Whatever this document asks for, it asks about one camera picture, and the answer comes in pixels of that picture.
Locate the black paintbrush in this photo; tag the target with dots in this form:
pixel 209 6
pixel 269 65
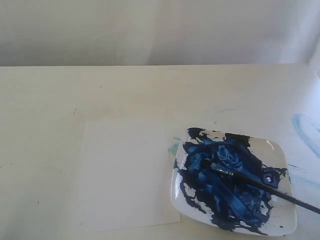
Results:
pixel 240 177

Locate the white paper sheet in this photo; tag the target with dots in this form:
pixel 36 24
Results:
pixel 124 176

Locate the white square plate blue paint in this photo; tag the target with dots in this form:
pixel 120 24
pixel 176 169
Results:
pixel 229 204

